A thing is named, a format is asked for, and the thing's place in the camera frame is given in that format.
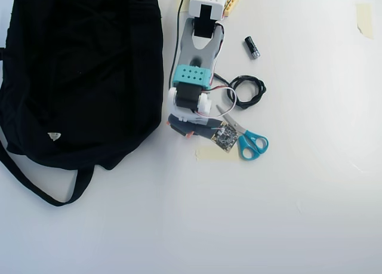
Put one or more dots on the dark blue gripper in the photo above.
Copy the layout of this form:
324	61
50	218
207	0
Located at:
182	128

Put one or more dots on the black fabric bag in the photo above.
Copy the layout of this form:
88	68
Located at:
77	77

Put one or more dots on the small black flashlight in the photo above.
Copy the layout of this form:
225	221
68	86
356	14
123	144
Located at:
252	47

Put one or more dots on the long beige masking tape strip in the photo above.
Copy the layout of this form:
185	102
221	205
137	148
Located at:
209	155

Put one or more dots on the green camera circuit board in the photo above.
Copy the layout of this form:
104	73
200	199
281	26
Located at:
226	138

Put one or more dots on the white grey teal robot arm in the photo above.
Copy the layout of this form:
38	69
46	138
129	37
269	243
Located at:
194	56

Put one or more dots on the torn beige masking tape piece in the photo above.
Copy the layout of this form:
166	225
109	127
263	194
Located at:
365	20

